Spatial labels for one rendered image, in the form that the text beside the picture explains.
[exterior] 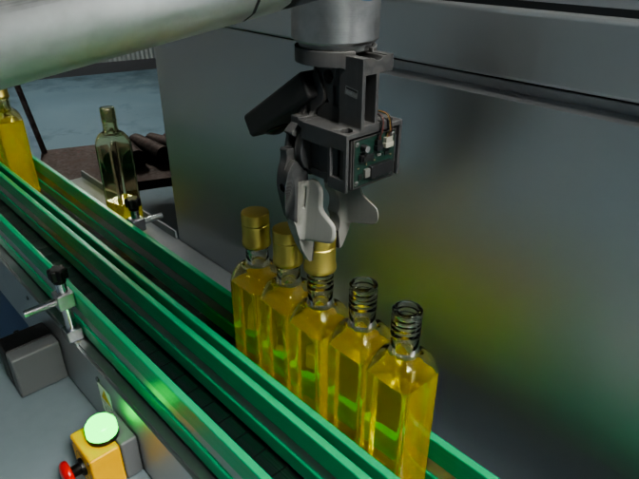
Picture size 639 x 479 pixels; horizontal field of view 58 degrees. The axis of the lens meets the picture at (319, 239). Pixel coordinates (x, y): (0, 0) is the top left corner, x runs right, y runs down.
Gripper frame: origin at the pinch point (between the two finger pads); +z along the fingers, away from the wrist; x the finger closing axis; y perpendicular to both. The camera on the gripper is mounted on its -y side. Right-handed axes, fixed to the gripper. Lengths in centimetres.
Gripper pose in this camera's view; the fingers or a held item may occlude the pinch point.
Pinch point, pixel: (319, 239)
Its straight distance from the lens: 60.1
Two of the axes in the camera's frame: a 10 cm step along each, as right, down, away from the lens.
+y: 6.8, 3.5, -6.5
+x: 7.4, -3.2, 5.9
